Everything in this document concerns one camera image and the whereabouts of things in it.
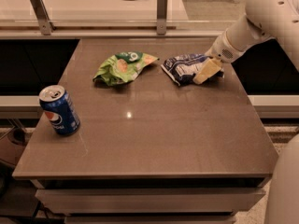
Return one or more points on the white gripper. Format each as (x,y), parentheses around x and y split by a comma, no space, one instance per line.
(221,50)

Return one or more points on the blue chip bag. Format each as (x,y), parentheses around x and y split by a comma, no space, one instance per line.
(183,68)

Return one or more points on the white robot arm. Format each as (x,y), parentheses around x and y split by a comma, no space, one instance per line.
(265,19)

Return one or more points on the green chip bag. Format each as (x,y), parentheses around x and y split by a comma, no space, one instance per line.
(123,67)

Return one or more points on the blue pepsi can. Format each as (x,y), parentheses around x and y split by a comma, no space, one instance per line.
(59,109)

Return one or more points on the grey cabinet drawer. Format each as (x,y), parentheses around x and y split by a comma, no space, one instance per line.
(148,201)

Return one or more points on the glass partition panel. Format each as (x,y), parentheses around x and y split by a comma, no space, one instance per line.
(214,11)

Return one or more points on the middle metal glass bracket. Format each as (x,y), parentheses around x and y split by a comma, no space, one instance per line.
(161,17)

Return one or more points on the metal glass bracket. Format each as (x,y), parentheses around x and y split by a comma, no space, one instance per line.
(45,25)
(161,17)

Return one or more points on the left metal glass bracket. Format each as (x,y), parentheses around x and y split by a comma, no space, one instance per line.
(45,25)

